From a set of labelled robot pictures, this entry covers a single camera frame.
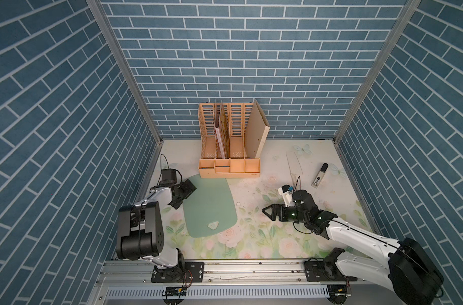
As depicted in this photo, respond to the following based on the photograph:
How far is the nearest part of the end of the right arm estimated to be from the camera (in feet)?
2.15

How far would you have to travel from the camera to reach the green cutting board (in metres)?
0.87

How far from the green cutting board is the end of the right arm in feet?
0.66
